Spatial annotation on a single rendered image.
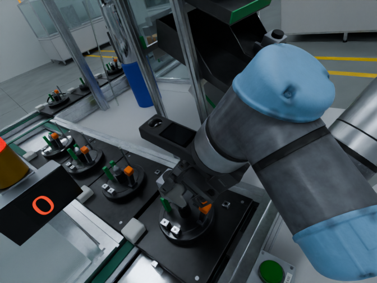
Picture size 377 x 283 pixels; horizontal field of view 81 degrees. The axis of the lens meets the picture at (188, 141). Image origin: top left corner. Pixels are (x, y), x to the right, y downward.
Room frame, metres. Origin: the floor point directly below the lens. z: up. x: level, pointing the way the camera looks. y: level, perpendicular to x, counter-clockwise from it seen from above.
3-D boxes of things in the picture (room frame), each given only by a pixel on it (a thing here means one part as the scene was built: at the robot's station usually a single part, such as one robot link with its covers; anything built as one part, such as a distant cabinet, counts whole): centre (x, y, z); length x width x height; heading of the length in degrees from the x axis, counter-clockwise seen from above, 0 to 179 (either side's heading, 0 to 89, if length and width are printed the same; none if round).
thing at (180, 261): (0.34, 0.06, 0.96); 0.24 x 0.24 x 0.02; 42
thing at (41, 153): (0.89, 0.56, 1.01); 0.24 x 0.24 x 0.13; 42
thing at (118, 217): (0.53, 0.23, 1.01); 0.24 x 0.24 x 0.13; 42
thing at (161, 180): (0.34, 0.07, 1.09); 0.08 x 0.04 x 0.07; 43
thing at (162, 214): (0.34, 0.06, 0.98); 0.14 x 0.14 x 0.02
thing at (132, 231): (0.34, 0.20, 0.97); 0.05 x 0.05 x 0.04; 42
